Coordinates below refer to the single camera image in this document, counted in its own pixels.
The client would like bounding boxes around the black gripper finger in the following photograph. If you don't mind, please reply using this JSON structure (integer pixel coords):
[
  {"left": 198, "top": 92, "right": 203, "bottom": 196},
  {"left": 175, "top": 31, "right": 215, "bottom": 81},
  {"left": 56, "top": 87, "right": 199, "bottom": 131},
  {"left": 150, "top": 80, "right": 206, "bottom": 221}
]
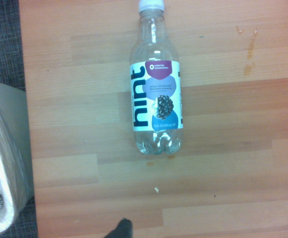
[{"left": 103, "top": 218, "right": 134, "bottom": 238}]

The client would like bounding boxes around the clear plastic hint water bottle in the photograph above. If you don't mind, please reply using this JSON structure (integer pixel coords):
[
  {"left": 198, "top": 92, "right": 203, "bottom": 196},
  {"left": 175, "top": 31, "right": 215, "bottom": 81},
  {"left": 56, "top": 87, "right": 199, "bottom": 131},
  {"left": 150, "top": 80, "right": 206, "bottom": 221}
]
[{"left": 129, "top": 0, "right": 184, "bottom": 156}]

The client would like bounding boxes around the grey trash bin with liner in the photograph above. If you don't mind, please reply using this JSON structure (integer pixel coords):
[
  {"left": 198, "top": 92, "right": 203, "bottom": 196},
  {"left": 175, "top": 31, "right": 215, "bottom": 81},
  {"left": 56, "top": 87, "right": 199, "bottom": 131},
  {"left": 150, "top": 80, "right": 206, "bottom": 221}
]
[{"left": 0, "top": 78, "right": 35, "bottom": 238}]

